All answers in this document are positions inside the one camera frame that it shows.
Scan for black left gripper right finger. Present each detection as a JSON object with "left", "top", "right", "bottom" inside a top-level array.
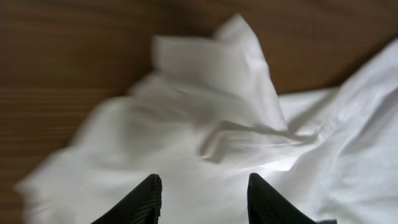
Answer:
[{"left": 247, "top": 173, "right": 337, "bottom": 224}]

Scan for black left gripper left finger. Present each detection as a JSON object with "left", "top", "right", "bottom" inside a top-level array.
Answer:
[{"left": 92, "top": 174, "right": 162, "bottom": 224}]

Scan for white printed t-shirt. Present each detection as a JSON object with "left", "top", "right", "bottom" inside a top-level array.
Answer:
[{"left": 16, "top": 16, "right": 397, "bottom": 223}]

